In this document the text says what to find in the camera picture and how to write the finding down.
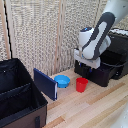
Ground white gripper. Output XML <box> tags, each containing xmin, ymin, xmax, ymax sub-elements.
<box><xmin>73</xmin><ymin>48</ymin><xmax>102</xmax><ymax>74</ymax></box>

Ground blue plastic bowl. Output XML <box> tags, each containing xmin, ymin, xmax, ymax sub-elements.
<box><xmin>53</xmin><ymin>74</ymin><xmax>72</xmax><ymax>89</ymax></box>

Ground red plastic cup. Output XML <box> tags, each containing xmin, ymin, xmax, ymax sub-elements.
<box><xmin>75</xmin><ymin>77</ymin><xmax>89</xmax><ymax>94</ymax></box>

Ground dark blue book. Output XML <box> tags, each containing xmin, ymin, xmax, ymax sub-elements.
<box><xmin>33</xmin><ymin>67</ymin><xmax>59</xmax><ymax>102</ymax></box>

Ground beige bamboo screen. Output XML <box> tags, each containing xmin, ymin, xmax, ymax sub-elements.
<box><xmin>0</xmin><ymin>0</ymin><xmax>128</xmax><ymax>78</ymax></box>

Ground black fabric storage box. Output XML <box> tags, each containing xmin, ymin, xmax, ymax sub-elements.
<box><xmin>0</xmin><ymin>58</ymin><xmax>49</xmax><ymax>128</ymax></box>

